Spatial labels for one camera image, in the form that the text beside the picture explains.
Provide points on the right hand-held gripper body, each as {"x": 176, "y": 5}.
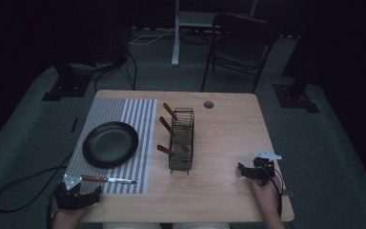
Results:
{"x": 263, "y": 168}

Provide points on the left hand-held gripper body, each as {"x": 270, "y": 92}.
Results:
{"x": 68, "y": 198}

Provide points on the person's left hand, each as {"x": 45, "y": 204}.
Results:
{"x": 65, "y": 218}

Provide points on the person's right hand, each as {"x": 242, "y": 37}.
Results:
{"x": 265, "y": 195}

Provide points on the black round plate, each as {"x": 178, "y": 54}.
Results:
{"x": 109, "y": 144}

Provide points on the black stand base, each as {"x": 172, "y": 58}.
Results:
{"x": 66, "y": 89}
{"x": 294, "y": 98}

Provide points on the grey striped placemat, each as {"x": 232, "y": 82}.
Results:
{"x": 139, "y": 111}

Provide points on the black folding chair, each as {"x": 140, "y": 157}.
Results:
{"x": 238, "y": 51}

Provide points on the white desk frame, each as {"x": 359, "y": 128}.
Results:
{"x": 175, "y": 47}

